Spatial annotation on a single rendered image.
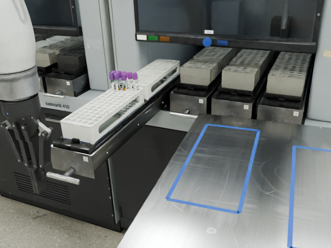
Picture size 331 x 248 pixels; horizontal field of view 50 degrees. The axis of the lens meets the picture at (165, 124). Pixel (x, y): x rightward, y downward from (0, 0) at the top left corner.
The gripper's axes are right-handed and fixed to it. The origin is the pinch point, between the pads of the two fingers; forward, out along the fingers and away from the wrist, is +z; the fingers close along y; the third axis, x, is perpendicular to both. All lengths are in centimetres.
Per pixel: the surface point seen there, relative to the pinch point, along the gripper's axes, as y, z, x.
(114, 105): -3.1, -6.4, -29.4
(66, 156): 1.3, 1.4, -11.5
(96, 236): 33, 80, -56
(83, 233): 40, 80, -55
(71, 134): 1.4, -3.4, -15.1
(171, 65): -4, -6, -70
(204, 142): -31.5, -2.0, -25.0
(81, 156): -3.7, 0.3, -11.5
